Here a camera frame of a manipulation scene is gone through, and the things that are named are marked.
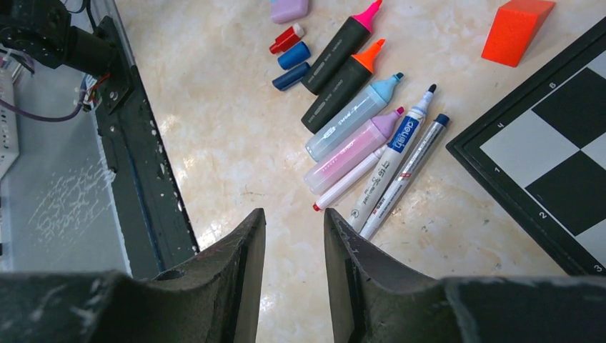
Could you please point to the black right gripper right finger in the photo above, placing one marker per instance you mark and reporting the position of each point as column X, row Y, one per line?
column 375, row 298

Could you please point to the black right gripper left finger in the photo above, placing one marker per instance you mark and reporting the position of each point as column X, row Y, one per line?
column 212, row 297

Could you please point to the red white thin pen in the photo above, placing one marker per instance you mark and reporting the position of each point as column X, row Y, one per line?
column 338, row 190

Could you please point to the blue white marker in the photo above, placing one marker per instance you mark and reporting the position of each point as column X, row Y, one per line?
column 390, row 161

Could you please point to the pink pastel highlighter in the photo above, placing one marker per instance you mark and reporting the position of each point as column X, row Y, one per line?
column 357, row 146

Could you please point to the light blue highlighter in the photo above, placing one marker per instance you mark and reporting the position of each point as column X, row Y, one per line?
column 367, row 103

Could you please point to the orange black highlighter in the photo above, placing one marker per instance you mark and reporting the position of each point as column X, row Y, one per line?
column 356, row 71

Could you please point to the dark blue pen cap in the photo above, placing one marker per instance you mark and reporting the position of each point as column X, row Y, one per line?
column 291, row 77

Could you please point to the blue round marker cap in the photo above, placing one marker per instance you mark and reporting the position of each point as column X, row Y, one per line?
column 294, row 56

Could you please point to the pink black highlighter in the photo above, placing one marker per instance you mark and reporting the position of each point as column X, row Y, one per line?
column 350, row 37

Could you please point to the red pen cap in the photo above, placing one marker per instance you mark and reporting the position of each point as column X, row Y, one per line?
column 287, row 39

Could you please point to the lilac highlighter cap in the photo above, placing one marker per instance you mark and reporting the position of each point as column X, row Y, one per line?
column 283, row 11

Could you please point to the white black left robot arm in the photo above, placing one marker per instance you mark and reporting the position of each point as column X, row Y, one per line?
column 43, row 30

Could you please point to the black grey chessboard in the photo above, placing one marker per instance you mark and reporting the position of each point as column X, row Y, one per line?
column 540, row 153

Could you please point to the white perforated basket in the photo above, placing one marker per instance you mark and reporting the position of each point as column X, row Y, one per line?
column 9, row 132

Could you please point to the orange red block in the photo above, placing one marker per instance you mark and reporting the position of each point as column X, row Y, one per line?
column 515, row 26

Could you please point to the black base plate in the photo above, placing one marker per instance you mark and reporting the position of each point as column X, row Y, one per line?
column 154, row 223

